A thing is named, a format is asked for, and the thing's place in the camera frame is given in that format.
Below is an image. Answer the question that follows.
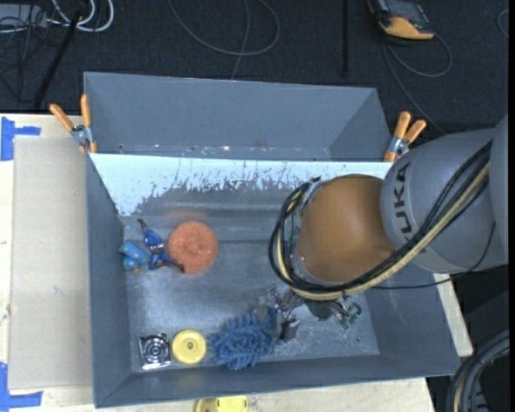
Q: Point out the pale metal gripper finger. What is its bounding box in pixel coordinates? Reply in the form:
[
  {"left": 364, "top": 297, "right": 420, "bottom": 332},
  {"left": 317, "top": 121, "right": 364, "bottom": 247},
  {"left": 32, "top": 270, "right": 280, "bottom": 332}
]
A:
[
  {"left": 277, "top": 317, "right": 302, "bottom": 342},
  {"left": 258, "top": 287, "right": 304, "bottom": 318}
]

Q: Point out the blue fuzzy leaf-shaped brush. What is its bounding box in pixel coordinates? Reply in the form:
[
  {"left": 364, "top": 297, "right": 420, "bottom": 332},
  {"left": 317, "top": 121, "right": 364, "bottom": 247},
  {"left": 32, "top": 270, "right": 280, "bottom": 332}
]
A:
[{"left": 207, "top": 308, "right": 281, "bottom": 372}]

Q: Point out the yellow round disc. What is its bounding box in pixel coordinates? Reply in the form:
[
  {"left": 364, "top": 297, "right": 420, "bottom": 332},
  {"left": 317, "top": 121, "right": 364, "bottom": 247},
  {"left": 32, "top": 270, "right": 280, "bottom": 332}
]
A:
[{"left": 171, "top": 329, "right": 208, "bottom": 366}]

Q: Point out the orange round sponge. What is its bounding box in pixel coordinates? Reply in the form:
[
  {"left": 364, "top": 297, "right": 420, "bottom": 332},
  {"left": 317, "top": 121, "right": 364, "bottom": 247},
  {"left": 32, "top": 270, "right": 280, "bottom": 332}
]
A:
[{"left": 167, "top": 221, "right": 220, "bottom": 275}]

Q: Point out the silver square metal piece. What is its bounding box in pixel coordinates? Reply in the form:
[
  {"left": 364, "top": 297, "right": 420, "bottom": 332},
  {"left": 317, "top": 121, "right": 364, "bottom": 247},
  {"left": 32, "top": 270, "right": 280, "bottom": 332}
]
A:
[{"left": 137, "top": 332, "right": 173, "bottom": 372}]

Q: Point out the blue toy figure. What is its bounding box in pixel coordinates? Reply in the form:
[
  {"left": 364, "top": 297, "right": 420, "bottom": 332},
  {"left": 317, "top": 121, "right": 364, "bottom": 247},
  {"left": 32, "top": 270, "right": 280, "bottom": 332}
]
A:
[{"left": 136, "top": 218, "right": 186, "bottom": 275}]

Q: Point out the blue and yellow toy animal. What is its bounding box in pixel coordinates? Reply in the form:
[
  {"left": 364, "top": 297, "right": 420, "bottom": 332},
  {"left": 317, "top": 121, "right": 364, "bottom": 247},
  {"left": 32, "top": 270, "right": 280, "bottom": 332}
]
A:
[{"left": 118, "top": 239, "right": 152, "bottom": 276}]

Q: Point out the grey metal bin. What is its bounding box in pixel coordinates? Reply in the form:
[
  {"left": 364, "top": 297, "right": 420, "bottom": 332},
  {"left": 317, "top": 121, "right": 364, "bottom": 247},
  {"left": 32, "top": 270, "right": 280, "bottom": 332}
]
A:
[{"left": 82, "top": 71, "right": 463, "bottom": 409}]

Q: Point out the pale flat board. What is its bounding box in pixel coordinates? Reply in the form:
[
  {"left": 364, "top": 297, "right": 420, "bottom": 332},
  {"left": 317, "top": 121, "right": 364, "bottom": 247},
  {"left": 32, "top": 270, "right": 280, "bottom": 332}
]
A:
[{"left": 7, "top": 135, "right": 96, "bottom": 391}]

